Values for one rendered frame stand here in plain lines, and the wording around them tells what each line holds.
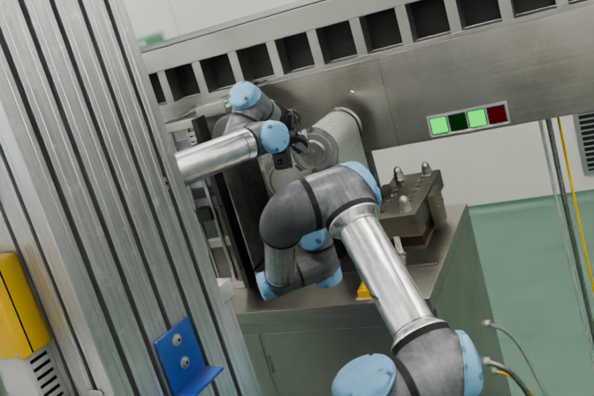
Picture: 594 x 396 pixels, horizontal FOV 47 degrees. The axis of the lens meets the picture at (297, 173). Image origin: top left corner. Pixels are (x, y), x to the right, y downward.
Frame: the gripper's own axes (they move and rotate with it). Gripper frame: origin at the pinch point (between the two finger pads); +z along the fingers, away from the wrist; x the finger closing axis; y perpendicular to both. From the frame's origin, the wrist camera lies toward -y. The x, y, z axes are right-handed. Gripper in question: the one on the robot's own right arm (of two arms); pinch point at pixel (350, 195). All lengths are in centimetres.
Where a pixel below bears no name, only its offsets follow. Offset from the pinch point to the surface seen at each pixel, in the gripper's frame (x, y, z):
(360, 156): -0.2, 7.3, 16.7
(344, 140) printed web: -0.2, 15.3, 6.7
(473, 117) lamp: -34.9, 10.0, 29.4
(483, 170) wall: 7, -80, 263
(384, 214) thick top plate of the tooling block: -9.9, -6.1, -3.0
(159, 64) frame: 70, 51, 31
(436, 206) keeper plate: -21.9, -10.6, 10.1
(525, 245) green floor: -18, -110, 200
